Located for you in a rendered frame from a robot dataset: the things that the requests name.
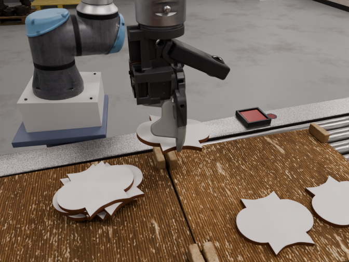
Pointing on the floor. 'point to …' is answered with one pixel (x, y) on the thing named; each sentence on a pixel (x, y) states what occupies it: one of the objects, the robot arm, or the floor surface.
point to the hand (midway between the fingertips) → (174, 130)
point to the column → (35, 138)
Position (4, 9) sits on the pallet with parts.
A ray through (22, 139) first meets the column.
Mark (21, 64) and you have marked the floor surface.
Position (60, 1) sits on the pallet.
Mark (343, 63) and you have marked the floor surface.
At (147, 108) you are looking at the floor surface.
